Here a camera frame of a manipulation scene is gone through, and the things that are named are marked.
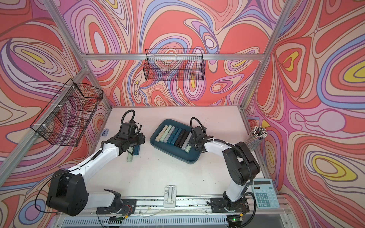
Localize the teal pliers group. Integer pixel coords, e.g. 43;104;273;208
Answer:
133;145;140;156

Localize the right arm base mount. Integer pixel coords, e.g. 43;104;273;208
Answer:
207;197;250;214

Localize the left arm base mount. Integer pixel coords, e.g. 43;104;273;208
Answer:
96;198;137;216

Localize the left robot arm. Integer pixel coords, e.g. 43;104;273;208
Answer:
46;120;145;216

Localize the black wire basket left wall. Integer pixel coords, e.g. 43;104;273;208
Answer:
30;79;104;147

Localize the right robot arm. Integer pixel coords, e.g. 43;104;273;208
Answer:
191;126;260;203

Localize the teal plastic storage box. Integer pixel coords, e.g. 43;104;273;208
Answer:
150;119;201;164

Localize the black wire basket wall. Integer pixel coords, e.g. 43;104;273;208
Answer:
30;79;104;147
143;48;206;82

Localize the white center rail bracket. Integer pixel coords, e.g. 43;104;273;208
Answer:
163;185;177;208

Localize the black wire basket back wall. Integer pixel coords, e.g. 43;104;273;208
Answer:
143;48;206;82

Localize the pencil cup holder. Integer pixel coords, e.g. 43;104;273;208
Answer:
244;126;268;151

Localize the small blue clip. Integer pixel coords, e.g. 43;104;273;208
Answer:
102;129;109;136

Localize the teal desk calculator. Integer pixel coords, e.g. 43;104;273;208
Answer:
252;178;280;210

